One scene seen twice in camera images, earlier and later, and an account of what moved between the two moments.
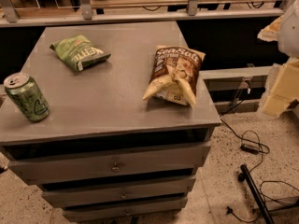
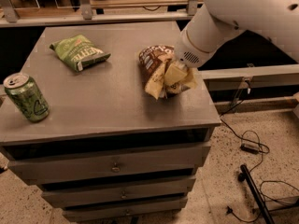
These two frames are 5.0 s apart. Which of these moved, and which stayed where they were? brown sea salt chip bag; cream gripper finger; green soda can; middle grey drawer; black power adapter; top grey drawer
Moved: brown sea salt chip bag; cream gripper finger
Stayed: black power adapter; top grey drawer; middle grey drawer; green soda can
